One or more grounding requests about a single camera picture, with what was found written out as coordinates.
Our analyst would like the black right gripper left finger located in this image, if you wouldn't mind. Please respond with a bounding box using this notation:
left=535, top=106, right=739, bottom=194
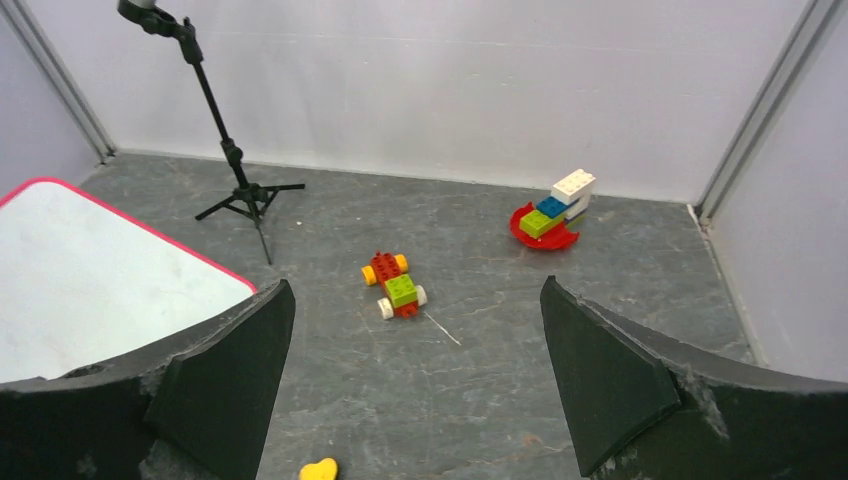
left=1, top=280, right=296, bottom=479

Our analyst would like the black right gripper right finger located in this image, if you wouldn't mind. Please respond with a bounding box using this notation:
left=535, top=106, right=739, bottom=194
left=540, top=277, right=847, bottom=479

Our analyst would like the yellow bone shaped eraser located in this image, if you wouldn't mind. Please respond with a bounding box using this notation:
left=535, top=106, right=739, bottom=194
left=298, top=457, right=339, bottom=480

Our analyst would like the pink framed whiteboard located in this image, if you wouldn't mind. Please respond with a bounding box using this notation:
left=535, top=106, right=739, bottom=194
left=1, top=178, right=256, bottom=382

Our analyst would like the red toy brick boat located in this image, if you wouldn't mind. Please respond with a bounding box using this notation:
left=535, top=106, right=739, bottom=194
left=509, top=169, right=596, bottom=251

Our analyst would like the black tripod microphone stand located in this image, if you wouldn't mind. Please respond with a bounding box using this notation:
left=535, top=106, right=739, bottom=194
left=117, top=0, right=305, bottom=264

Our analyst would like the red toy brick car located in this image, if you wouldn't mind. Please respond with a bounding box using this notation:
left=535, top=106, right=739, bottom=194
left=361, top=251, right=428, bottom=320

